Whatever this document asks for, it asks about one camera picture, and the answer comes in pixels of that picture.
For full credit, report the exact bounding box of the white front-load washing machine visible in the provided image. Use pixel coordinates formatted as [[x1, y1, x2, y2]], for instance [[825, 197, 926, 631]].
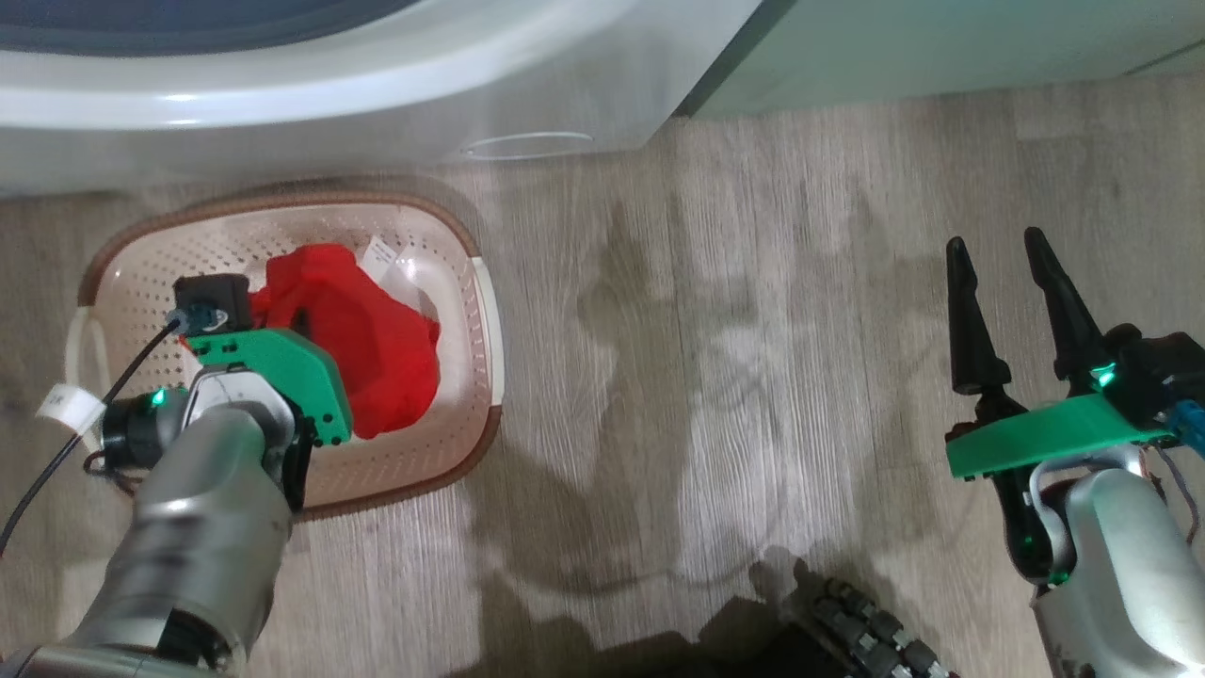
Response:
[[0, 0, 765, 199]]

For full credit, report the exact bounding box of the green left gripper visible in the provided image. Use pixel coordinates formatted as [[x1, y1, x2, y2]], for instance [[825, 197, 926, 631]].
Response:
[[186, 326, 355, 449]]

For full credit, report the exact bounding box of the pale green cabinet front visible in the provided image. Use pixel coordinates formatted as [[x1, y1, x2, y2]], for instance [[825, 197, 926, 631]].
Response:
[[1120, 40, 1205, 78], [678, 0, 1205, 120]]

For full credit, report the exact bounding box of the round white filter cover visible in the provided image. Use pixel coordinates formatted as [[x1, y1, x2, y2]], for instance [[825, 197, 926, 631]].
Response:
[[461, 131, 597, 162]]

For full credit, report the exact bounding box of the black cable with blue plug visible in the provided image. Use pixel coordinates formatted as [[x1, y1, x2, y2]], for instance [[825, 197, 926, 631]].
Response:
[[0, 301, 229, 558]]

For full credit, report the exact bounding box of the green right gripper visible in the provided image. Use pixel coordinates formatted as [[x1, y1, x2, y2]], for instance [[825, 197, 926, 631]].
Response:
[[945, 227, 1180, 482]]

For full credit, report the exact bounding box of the cream perforated laundry basket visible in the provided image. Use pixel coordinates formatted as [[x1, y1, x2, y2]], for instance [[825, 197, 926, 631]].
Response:
[[64, 188, 506, 525]]

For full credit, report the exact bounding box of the red jersey with white trim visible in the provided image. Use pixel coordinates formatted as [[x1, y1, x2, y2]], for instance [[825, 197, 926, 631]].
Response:
[[184, 235, 442, 443]]

